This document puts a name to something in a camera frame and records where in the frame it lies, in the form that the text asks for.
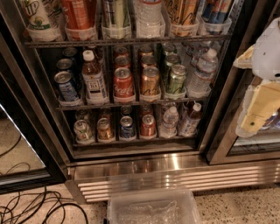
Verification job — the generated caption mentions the blue red can top shelf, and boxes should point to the blue red can top shelf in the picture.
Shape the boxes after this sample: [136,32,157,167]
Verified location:
[202,0,234,24]

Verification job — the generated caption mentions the gold can top shelf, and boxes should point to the gold can top shelf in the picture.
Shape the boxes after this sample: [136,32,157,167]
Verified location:
[164,0,199,25]

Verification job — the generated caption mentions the black cables on floor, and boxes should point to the black cables on floor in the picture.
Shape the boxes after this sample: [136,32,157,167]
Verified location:
[0,131,89,224]

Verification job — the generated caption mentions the open fridge glass door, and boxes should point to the open fridge glass door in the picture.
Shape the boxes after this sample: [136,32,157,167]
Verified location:
[0,35,66,194]

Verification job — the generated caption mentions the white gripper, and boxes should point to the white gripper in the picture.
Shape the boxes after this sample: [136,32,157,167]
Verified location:
[233,17,280,133]

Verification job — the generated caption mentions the gold can middle shelf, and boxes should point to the gold can middle shelf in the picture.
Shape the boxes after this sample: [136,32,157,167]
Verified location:
[140,66,159,96]

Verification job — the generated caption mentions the green can middle shelf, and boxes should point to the green can middle shelf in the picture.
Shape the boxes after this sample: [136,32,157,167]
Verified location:
[166,65,186,95]

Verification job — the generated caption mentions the red coca-cola can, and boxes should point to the red coca-cola can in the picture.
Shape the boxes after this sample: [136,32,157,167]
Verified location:
[113,67,134,98]

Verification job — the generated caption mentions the stainless fridge bottom grille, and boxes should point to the stainless fridge bottom grille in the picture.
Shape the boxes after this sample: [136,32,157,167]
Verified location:
[66,153,280,204]

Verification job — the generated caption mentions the blue can bottom shelf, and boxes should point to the blue can bottom shelf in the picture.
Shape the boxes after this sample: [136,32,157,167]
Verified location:
[120,116,135,138]

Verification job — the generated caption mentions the green striped can top shelf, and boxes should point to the green striped can top shelf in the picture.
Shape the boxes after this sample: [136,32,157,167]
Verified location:
[102,0,130,28]

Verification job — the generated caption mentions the clear plastic bin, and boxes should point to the clear plastic bin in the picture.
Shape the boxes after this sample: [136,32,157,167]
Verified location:
[107,187,202,224]

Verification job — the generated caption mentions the gold orange can bottom shelf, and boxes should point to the gold orange can bottom shelf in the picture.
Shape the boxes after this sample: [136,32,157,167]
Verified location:
[97,117,115,140]

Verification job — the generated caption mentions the white green 7up can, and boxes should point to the white green 7up can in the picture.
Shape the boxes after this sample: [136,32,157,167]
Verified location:
[20,0,58,30]

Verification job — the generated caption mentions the blue pepsi can middle shelf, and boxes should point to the blue pepsi can middle shelf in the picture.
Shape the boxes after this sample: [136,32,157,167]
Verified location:
[54,71,79,102]

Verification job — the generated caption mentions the small water bottle bottom shelf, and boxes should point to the small water bottle bottom shelf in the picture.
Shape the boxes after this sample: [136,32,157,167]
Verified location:
[160,106,179,138]

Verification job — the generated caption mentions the orange soda can top shelf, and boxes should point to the orange soda can top shelf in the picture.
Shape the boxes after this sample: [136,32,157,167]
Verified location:
[60,0,97,30]

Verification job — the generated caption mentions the water bottle middle shelf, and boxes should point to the water bottle middle shelf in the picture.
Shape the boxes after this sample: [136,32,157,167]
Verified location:
[187,48,218,98]

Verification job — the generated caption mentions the iced tea bottle white cap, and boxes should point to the iced tea bottle white cap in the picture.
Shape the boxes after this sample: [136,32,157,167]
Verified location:
[82,50,108,99]

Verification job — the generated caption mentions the white green can bottom shelf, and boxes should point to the white green can bottom shelf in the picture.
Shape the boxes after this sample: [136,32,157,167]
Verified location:
[73,120,93,141]

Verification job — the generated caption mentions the flavoured water bottle bottom shelf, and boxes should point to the flavoured water bottle bottom shelf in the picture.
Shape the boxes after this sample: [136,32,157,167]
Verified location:
[178,101,202,137]

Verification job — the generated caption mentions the red can bottom shelf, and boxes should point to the red can bottom shelf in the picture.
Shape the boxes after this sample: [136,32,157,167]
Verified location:
[140,115,156,137]

